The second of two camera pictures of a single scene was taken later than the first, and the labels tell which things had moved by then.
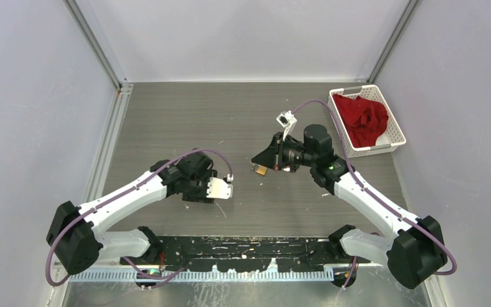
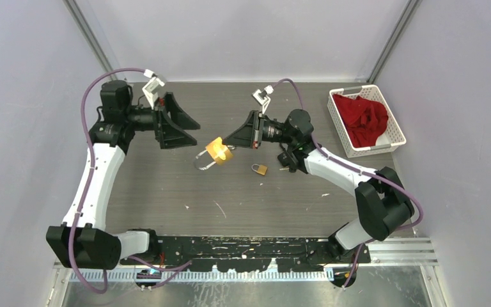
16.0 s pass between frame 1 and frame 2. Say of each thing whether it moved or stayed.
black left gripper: moved
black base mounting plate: stayed
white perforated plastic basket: stayed
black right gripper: moved
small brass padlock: stayed
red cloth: stayed
